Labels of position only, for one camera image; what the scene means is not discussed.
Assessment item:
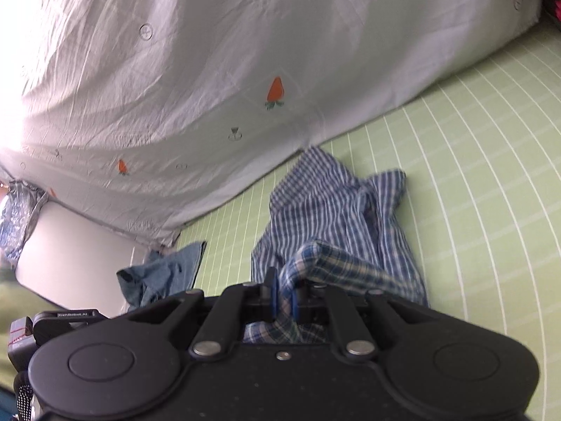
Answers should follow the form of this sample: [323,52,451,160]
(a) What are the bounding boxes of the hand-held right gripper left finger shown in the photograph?
[126,267,279,359]

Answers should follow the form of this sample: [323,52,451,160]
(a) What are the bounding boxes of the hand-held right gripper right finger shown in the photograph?
[289,284,440,359]

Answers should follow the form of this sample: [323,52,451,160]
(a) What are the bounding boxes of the blue plaid shirt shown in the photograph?
[242,146,429,346]

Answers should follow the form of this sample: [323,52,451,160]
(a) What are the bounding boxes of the white board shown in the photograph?
[15,202,152,314]

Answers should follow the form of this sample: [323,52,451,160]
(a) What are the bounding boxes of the blue white patterned cloth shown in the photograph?
[0,179,50,264]

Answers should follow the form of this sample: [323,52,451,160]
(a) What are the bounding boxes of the blue denim jeans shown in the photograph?
[116,240,208,313]

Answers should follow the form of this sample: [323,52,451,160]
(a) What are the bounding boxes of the green grid mat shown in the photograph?
[173,20,561,421]

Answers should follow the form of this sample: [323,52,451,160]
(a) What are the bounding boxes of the white carrot print sheet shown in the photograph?
[0,0,542,246]

